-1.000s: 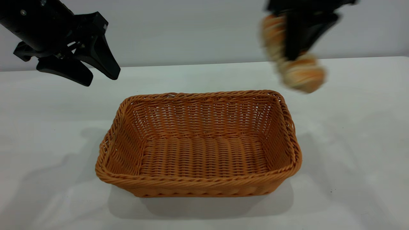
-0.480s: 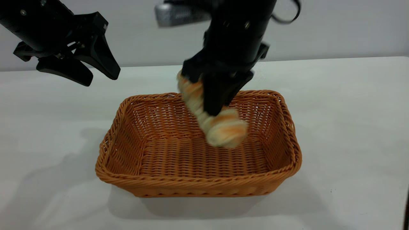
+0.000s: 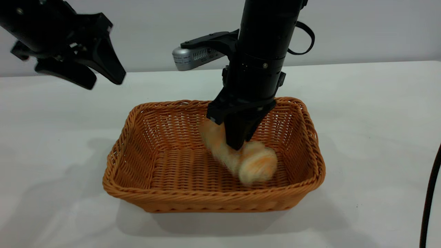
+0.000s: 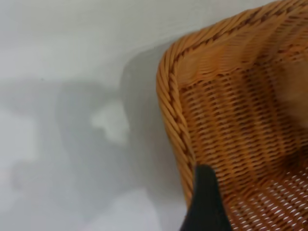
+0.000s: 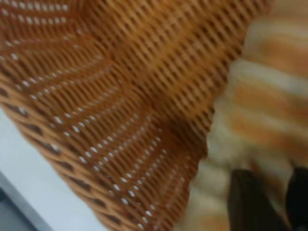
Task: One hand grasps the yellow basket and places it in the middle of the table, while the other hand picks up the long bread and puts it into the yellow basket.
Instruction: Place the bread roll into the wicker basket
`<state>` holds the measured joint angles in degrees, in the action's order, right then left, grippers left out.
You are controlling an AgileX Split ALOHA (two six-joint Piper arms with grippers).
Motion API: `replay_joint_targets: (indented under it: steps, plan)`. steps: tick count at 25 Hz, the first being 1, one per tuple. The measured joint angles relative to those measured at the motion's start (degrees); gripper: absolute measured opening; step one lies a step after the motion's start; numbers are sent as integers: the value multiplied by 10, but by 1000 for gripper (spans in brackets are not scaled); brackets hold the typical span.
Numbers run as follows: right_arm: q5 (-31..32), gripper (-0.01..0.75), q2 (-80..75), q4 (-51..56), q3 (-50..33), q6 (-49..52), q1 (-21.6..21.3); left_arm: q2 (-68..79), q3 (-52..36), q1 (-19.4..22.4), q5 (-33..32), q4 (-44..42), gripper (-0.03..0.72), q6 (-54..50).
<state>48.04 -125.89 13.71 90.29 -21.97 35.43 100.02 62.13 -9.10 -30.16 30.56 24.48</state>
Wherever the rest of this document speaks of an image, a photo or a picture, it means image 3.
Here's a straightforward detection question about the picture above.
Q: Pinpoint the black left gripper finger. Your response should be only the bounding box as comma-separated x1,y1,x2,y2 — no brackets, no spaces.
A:
34,57,97,90
73,34,126,85

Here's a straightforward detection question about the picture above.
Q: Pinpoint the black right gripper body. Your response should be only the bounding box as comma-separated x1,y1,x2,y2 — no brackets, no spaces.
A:
206,65,287,125

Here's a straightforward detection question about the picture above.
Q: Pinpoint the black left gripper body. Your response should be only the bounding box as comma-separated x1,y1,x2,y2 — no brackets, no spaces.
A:
10,9,114,63

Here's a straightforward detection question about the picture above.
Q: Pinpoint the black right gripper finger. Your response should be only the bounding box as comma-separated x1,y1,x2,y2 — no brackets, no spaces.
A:
249,112,268,141
224,115,257,151

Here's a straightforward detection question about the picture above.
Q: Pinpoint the striped bread loaf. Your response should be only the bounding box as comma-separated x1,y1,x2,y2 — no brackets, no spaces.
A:
199,119,278,185

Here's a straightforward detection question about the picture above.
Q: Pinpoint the orange woven wicker basket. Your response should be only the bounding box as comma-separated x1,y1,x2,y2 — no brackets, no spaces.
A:
102,97,326,213

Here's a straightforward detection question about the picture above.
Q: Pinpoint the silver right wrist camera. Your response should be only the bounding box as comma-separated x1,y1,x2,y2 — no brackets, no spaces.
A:
172,29,240,71

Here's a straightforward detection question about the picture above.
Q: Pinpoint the black looped right arm cable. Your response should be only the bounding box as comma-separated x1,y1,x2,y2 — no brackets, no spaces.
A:
287,21,316,56

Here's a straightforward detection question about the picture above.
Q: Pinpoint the long black hanging cable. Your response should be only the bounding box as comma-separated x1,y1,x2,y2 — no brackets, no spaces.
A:
419,143,441,248

